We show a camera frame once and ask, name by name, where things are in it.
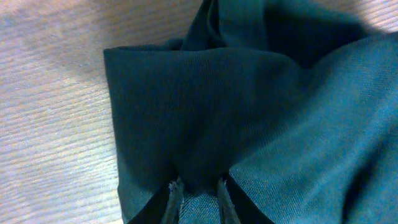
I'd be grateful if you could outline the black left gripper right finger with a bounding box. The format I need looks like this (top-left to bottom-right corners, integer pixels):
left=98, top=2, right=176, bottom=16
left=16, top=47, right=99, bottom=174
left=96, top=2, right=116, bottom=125
left=216, top=174, right=274, bottom=224

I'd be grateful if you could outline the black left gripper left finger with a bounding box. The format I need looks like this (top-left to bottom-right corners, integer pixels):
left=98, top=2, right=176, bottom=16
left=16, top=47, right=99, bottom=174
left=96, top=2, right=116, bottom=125
left=127, top=177, right=184, bottom=224

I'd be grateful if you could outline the black logo t-shirt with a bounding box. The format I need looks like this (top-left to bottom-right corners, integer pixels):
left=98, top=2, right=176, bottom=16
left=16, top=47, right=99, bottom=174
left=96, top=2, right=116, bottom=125
left=104, top=0, right=397, bottom=223

